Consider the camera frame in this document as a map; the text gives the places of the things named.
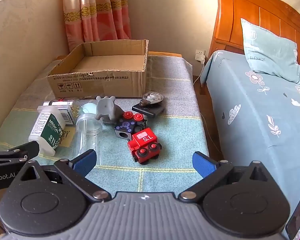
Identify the smartphone at bed edge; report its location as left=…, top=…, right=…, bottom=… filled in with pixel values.
left=285, top=200, right=300, bottom=239

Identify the dark blue toy block car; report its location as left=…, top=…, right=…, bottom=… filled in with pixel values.
left=114, top=111, right=147, bottom=141

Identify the white wall charger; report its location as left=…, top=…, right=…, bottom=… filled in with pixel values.
left=195, top=49, right=206, bottom=64

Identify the black remote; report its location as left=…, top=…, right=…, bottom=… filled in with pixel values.
left=132, top=103, right=165, bottom=119

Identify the clear plastic jar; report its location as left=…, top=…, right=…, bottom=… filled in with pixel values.
left=74, top=113, right=103, bottom=165

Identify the red toy train block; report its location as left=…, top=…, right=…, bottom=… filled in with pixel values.
left=127, top=127, right=162, bottom=165

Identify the white charger cable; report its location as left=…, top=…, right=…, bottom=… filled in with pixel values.
left=193, top=62, right=224, bottom=159

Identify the golden capsule bottle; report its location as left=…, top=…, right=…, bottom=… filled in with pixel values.
left=43, top=98, right=79, bottom=117

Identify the open cardboard box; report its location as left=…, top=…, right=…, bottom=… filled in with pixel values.
left=47, top=40, right=149, bottom=98

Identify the blue floral bed sheet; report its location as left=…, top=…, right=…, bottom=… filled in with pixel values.
left=200, top=50, right=300, bottom=211

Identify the light blue egg case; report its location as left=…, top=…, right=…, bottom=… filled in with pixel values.
left=79, top=102, right=97, bottom=115

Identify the light blue pillow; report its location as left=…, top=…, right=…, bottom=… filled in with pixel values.
left=241, top=18, right=300, bottom=83

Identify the pink patterned curtain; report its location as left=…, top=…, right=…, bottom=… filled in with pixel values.
left=63, top=0, right=132, bottom=50

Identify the white green medicine bottle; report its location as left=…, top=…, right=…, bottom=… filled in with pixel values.
left=29, top=106, right=65, bottom=157

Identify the wooden bed headboard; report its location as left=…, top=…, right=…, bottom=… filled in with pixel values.
left=208, top=0, right=300, bottom=64

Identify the grey animal figurine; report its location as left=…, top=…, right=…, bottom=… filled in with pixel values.
left=95, top=96, right=124, bottom=125

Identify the yellow greeting card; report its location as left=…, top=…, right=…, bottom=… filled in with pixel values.
left=59, top=126, right=76, bottom=148

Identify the pink refill case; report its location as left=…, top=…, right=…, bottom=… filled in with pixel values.
left=57, top=105, right=75, bottom=125

